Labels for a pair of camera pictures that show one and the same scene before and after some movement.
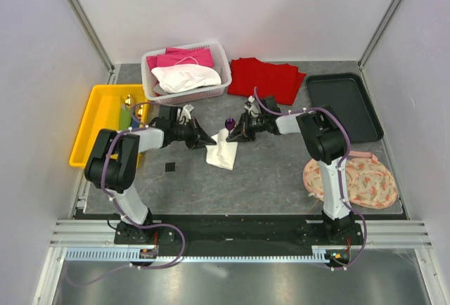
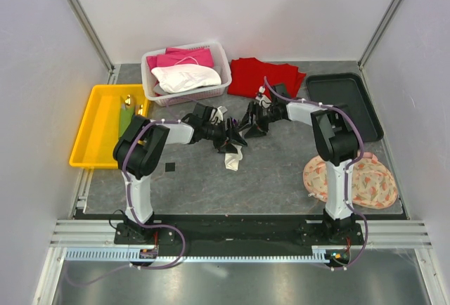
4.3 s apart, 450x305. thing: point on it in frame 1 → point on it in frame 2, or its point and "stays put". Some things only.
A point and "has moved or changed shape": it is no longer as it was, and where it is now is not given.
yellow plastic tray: [103, 112] stays put
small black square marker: [169, 166] stays put
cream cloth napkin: [223, 153] has moved or changed shape
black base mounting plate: [271, 237] stays put
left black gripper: [199, 138] → [234, 138]
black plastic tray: [346, 93] stays put
